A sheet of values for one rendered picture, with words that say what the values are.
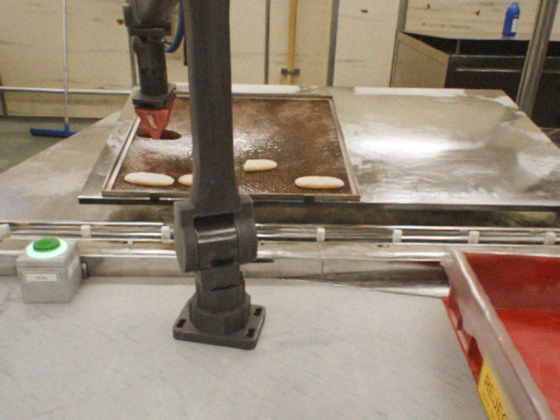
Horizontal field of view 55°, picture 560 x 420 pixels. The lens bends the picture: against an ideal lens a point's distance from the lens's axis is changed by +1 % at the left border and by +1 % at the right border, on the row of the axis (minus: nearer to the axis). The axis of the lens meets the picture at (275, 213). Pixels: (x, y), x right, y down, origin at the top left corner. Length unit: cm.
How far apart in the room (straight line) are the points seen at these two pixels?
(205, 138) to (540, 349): 54
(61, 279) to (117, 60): 397
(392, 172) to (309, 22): 350
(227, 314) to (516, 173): 76
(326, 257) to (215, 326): 24
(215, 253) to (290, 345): 17
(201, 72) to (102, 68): 415
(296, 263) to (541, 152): 72
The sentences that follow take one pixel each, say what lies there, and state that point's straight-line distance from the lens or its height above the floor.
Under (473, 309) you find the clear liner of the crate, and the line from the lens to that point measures 74.
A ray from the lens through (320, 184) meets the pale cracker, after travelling 108.
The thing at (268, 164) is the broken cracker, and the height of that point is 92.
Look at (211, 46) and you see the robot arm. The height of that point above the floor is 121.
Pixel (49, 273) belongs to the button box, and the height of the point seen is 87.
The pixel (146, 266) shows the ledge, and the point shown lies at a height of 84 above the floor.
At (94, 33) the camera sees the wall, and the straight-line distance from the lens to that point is 478.
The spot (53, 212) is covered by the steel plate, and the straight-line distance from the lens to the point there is 121.
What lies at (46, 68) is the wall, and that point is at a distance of 495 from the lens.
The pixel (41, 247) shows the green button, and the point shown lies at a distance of 88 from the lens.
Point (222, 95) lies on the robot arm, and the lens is 67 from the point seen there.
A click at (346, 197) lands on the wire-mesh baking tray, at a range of 105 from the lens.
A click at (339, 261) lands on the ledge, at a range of 90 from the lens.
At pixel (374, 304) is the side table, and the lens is 87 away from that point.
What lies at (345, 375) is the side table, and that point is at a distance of 73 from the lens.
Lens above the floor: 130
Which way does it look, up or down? 25 degrees down
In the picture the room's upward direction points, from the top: 2 degrees clockwise
